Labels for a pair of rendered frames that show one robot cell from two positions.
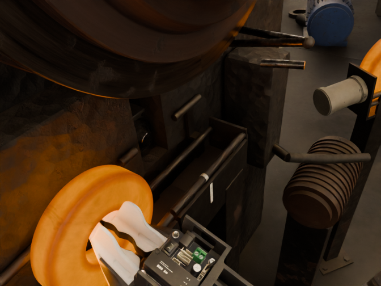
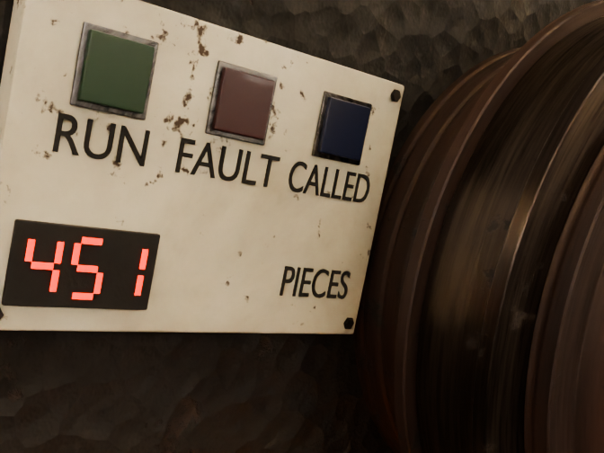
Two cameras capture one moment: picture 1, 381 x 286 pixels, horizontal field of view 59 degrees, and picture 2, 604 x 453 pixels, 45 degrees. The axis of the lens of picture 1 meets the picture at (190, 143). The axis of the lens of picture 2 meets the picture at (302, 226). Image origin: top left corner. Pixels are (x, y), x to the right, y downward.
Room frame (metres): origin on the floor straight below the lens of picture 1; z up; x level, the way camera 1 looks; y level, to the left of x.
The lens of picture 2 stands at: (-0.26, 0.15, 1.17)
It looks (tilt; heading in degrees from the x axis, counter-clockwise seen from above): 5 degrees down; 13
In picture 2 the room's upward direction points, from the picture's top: 11 degrees clockwise
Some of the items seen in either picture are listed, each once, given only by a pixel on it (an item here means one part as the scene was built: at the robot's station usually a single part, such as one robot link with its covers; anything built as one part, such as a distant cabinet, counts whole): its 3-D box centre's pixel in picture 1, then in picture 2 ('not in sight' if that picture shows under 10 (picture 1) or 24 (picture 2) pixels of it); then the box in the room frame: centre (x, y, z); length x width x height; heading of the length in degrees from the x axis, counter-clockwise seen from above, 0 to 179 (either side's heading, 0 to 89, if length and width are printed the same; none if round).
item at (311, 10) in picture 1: (327, 14); not in sight; (2.38, -1.07, 0.17); 0.57 x 0.31 x 0.34; 162
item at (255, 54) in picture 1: (252, 108); not in sight; (0.55, -0.13, 0.68); 0.11 x 0.08 x 0.24; 52
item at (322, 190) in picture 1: (310, 231); not in sight; (0.53, -0.31, 0.27); 0.22 x 0.13 x 0.53; 142
